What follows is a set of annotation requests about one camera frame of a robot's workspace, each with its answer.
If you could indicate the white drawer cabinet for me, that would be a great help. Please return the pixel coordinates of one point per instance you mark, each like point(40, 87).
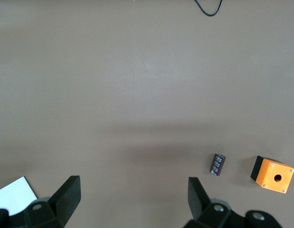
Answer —
point(13, 192)

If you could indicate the orange button box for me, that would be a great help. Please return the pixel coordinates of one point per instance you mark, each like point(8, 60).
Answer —
point(275, 177)

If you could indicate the black cylindrical capacitor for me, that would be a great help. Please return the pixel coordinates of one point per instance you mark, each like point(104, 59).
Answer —
point(218, 165)

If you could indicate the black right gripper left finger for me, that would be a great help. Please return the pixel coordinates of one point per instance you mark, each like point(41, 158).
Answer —
point(59, 206)

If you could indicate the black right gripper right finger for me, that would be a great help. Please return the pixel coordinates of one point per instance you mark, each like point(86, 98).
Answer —
point(204, 209)

